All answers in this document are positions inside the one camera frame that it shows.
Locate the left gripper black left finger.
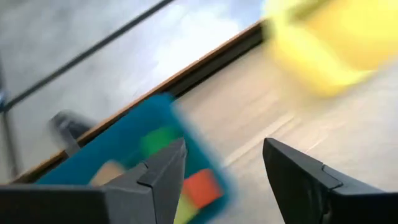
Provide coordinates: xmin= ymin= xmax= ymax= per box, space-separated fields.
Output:
xmin=0 ymin=139 xmax=187 ymax=224

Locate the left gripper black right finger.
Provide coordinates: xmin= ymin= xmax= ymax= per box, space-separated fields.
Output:
xmin=262 ymin=138 xmax=398 ymax=224

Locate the lime small wooden cube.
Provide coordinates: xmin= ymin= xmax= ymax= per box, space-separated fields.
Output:
xmin=173 ymin=194 xmax=200 ymax=224

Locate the red small wooden cube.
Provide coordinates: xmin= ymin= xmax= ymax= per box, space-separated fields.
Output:
xmin=182 ymin=169 xmax=224 ymax=210

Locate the tan small wooden cube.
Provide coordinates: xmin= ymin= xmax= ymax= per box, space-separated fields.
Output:
xmin=89 ymin=160 xmax=126 ymax=187

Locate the green small wooden cube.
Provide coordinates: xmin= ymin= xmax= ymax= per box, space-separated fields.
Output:
xmin=139 ymin=125 xmax=185 ymax=159

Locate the blue plastic bin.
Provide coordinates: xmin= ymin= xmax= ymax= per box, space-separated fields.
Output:
xmin=35 ymin=92 xmax=236 ymax=224

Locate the black table clamp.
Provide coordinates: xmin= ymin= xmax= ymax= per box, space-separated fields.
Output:
xmin=46 ymin=109 xmax=99 ymax=158

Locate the yellow plastic bin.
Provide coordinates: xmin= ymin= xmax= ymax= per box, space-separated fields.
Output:
xmin=262 ymin=0 xmax=398 ymax=98

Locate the black floor tape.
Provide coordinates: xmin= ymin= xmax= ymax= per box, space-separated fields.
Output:
xmin=0 ymin=0 xmax=177 ymax=113

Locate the black aluminium table frame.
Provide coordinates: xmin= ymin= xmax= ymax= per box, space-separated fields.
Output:
xmin=167 ymin=26 xmax=268 ymax=99

